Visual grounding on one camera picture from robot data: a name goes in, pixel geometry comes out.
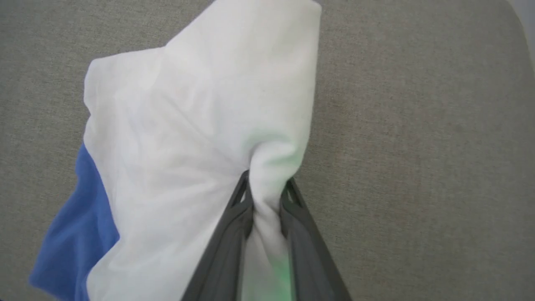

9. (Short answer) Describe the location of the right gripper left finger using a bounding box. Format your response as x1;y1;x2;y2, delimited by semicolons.
181;169;255;301

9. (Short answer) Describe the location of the blue and white t-shirt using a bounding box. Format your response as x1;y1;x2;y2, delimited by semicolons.
28;0;322;301

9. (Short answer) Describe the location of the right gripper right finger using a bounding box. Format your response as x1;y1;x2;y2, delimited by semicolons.
279;178;352;301

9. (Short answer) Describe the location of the grey fabric work surface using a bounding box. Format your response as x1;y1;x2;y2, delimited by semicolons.
0;0;535;301

